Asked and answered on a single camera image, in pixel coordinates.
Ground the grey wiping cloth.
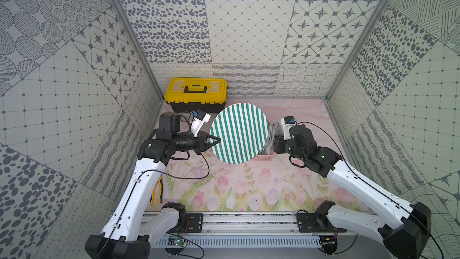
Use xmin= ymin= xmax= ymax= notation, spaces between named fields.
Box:
xmin=259 ymin=121 xmax=283 ymax=155

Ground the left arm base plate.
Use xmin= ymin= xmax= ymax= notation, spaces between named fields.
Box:
xmin=169 ymin=213 xmax=204 ymax=233

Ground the yellow black toolbox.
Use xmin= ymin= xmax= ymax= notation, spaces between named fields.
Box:
xmin=165 ymin=77 xmax=228 ymax=114

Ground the green striped plate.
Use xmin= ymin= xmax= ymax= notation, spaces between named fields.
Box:
xmin=210 ymin=103 xmax=269 ymax=164

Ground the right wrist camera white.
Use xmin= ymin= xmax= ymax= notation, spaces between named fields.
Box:
xmin=280 ymin=116 xmax=296 ymax=140

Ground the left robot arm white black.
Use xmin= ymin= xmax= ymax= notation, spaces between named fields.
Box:
xmin=85 ymin=110 xmax=220 ymax=259

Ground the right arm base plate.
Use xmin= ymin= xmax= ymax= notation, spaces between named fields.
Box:
xmin=295 ymin=212 xmax=347 ymax=233

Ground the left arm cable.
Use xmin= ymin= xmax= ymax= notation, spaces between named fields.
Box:
xmin=93 ymin=150 xmax=211 ymax=259

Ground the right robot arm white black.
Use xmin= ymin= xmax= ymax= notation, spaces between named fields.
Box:
xmin=275 ymin=116 xmax=431 ymax=259

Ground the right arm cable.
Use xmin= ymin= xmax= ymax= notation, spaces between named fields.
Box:
xmin=287 ymin=121 xmax=444 ymax=259

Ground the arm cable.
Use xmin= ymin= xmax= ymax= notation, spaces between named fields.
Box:
xmin=93 ymin=150 xmax=211 ymax=259
xmin=287 ymin=121 xmax=444 ymax=259

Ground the small circuit board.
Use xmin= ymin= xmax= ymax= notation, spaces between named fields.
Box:
xmin=165 ymin=236 xmax=188 ymax=255

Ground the pink perforated basket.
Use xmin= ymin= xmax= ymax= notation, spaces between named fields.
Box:
xmin=253 ymin=153 xmax=276 ymax=161

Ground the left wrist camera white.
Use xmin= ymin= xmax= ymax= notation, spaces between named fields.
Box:
xmin=190 ymin=109 xmax=211 ymax=137

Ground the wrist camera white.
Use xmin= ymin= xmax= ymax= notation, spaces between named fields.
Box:
xmin=190 ymin=109 xmax=211 ymax=137
xmin=280 ymin=116 xmax=296 ymax=140

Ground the aluminium mounting rail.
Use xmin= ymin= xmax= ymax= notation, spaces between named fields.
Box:
xmin=143 ymin=210 xmax=398 ymax=249

